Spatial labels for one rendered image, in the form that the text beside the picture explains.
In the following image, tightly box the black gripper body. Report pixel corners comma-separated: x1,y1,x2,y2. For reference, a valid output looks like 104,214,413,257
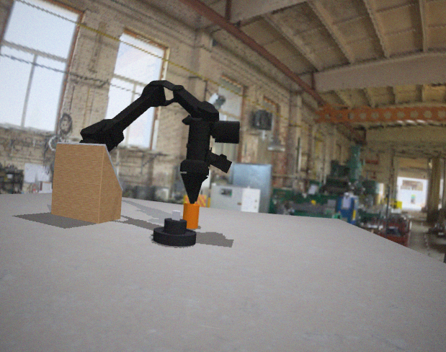
180,140,210,176

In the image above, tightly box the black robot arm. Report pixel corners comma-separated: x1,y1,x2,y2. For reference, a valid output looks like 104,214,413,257
79,80,240,173

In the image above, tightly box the black round pedestal with silver shaft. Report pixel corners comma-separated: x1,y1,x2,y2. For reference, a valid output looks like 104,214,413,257
153,211,197,247

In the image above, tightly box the orange knob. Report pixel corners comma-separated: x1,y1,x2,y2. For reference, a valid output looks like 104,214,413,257
183,203,200,229

